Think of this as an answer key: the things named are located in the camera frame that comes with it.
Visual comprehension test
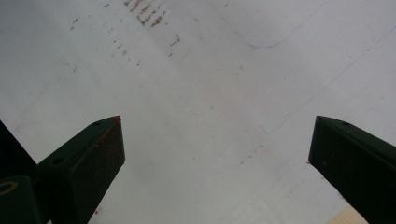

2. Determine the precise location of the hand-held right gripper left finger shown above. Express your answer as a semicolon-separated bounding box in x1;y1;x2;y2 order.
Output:
36;115;126;224

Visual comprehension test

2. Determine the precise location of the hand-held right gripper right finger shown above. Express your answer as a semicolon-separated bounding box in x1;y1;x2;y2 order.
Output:
308;115;396;224

